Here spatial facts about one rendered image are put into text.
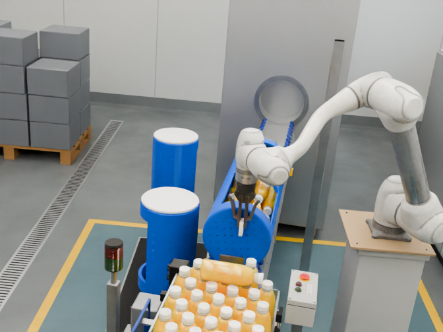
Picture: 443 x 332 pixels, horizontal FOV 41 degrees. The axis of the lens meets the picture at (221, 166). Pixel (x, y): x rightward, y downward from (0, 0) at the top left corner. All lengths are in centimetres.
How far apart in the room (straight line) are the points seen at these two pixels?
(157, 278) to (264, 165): 107
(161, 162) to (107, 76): 414
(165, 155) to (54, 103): 231
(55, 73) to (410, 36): 423
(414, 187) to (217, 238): 82
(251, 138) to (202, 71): 532
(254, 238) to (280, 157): 46
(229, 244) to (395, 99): 87
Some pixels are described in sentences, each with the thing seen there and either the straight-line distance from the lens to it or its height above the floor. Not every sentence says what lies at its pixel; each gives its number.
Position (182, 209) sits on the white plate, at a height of 104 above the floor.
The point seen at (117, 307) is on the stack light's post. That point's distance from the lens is 214.
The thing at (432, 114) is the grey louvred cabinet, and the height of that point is 94.
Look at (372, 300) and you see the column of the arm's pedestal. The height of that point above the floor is 72.
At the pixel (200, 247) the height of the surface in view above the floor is 15.
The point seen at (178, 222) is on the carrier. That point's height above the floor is 98.
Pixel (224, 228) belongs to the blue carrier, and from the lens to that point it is 241.
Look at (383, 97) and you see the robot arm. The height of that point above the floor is 173.
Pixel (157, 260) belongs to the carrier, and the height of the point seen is 77.
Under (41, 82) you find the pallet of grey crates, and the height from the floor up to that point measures 79.
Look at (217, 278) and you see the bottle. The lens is 206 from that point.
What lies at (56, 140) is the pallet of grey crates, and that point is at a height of 24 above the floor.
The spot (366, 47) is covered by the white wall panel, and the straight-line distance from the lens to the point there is 750.
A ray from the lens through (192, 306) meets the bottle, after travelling 203.
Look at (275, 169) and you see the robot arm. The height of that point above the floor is 151.
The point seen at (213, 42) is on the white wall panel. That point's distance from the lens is 737.
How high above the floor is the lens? 228
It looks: 22 degrees down
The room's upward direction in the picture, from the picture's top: 5 degrees clockwise
